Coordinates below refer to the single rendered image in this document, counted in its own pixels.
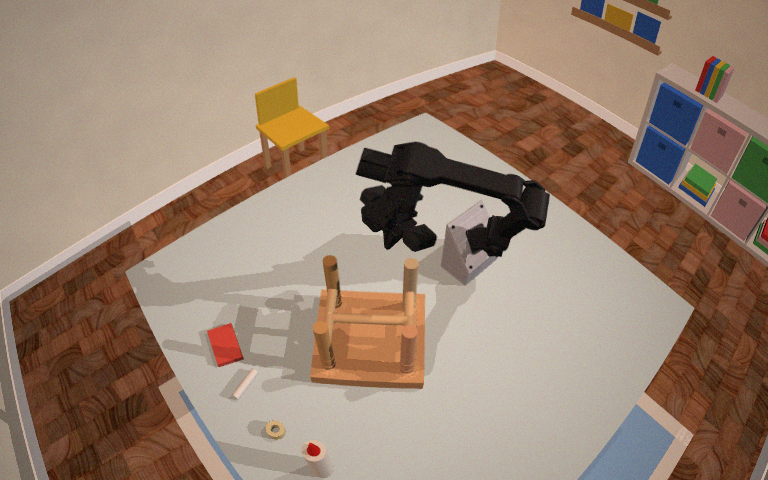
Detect tan wooden stool legs with crossbar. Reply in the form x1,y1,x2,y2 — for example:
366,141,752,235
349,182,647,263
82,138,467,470
313,255,419,374

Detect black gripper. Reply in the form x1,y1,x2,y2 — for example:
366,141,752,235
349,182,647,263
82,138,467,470
360,185,437,252

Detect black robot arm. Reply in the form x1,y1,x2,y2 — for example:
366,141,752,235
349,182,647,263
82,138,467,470
356,142,550,257

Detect orange-brown wooden stool seat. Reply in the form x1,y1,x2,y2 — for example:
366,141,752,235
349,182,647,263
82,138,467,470
310,291,425,389

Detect tan roll of masking tape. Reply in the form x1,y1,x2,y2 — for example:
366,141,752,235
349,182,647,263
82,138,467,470
266,421,286,440

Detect red rectangular block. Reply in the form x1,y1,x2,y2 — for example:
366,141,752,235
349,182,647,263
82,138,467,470
207,323,244,367

